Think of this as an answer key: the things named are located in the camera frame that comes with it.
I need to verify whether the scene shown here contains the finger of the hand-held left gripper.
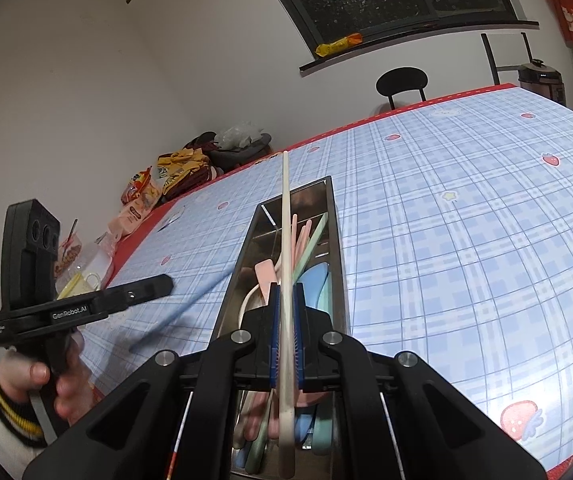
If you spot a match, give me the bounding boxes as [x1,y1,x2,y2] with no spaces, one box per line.
[99,274,174,315]

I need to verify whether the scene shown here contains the teal spoon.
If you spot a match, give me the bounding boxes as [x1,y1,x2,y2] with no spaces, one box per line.
[311,407,335,456]

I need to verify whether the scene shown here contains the black metal frame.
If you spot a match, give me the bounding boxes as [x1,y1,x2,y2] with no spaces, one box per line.
[481,32,534,86]

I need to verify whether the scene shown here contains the orange snack bag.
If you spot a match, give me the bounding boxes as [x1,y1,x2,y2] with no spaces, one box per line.
[121,167,164,206]

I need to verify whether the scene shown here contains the pink snack bag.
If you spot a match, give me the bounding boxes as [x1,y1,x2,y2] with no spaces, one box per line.
[109,202,150,236]

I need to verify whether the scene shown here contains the person's left hand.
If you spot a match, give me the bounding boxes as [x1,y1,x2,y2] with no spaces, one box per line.
[0,332,94,423]

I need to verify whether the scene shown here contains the dark basket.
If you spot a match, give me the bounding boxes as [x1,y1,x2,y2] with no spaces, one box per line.
[186,130,274,173]

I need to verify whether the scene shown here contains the blue plaid tablecloth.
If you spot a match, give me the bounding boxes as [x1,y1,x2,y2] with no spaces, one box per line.
[74,87,573,466]

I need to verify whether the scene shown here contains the dark window sill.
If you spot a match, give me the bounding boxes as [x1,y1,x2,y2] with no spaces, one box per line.
[299,20,539,77]

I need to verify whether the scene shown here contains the yellow snack packet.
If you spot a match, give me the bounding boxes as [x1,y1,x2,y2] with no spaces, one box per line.
[315,32,363,57]

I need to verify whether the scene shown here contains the black chair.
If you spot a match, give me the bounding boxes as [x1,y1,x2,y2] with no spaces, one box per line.
[375,67,429,111]

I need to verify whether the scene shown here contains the yellow snack bags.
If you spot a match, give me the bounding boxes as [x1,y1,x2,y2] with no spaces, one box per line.
[156,147,212,196]

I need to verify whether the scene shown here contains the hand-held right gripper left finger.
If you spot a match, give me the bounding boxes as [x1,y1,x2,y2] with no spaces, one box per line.
[24,285,282,480]

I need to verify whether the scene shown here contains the brown rice cooker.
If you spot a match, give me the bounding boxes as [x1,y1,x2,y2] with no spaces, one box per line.
[516,59,567,106]

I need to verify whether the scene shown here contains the cream chopstick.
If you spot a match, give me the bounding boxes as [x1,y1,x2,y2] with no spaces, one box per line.
[277,151,298,480]

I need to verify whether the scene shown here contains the metal utensil tray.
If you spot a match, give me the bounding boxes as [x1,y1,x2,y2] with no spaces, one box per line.
[215,176,352,480]

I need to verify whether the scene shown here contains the pink spoon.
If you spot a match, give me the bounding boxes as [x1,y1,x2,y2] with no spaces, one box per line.
[254,259,332,411]

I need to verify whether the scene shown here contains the green chopstick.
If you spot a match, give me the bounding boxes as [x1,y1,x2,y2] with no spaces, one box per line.
[292,212,329,283]

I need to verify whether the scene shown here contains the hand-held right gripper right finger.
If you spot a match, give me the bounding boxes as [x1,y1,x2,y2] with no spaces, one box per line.
[293,284,549,480]

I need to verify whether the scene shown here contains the clear plastic bag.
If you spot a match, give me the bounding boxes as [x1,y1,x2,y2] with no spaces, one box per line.
[214,120,262,151]

